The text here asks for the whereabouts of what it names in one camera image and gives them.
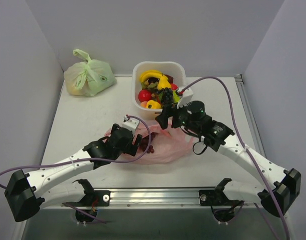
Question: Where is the dark blue grape bunch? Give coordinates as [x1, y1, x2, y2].
[157, 87, 173, 106]

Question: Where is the pink plastic bag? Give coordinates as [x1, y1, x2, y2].
[119, 124, 194, 165]

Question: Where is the yellow fruit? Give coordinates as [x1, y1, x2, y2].
[157, 74, 171, 90]

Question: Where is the red grape bunch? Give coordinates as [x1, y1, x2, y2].
[139, 132, 158, 154]

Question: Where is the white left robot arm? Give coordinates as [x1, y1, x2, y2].
[4, 118, 142, 222]

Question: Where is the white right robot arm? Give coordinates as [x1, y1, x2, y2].
[155, 100, 302, 217]

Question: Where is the peach fruit in basket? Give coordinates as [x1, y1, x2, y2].
[140, 101, 148, 108]

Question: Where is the dark red fruit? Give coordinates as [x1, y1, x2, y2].
[165, 74, 174, 84]

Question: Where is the white plastic fruit basket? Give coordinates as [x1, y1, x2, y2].
[131, 61, 187, 120]

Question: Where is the green knotted plastic bag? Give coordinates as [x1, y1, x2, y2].
[64, 49, 117, 97]

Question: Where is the green pear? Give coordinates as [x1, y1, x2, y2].
[172, 93, 180, 104]

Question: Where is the yellow bell pepper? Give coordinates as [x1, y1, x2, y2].
[145, 100, 162, 109]

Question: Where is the red apple right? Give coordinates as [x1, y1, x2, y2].
[170, 83, 178, 91]

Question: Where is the red apple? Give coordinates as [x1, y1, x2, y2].
[170, 83, 178, 91]
[138, 89, 152, 103]

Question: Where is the red apple left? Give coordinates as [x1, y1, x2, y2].
[138, 89, 152, 103]

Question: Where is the yellow banana bunch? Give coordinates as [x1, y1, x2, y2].
[139, 69, 163, 84]

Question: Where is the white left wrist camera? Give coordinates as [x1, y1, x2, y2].
[121, 115, 140, 134]

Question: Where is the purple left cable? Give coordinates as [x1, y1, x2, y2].
[0, 114, 152, 189]

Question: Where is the purple cable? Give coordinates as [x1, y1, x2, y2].
[0, 114, 152, 189]
[179, 76, 291, 240]

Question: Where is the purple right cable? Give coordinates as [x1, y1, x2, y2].
[179, 76, 291, 240]

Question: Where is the aluminium right side rail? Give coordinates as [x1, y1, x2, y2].
[235, 74, 266, 156]

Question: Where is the aluminium rail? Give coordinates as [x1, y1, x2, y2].
[63, 187, 261, 209]
[235, 74, 266, 156]

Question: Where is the aluminium front rail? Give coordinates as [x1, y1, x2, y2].
[63, 187, 261, 209]

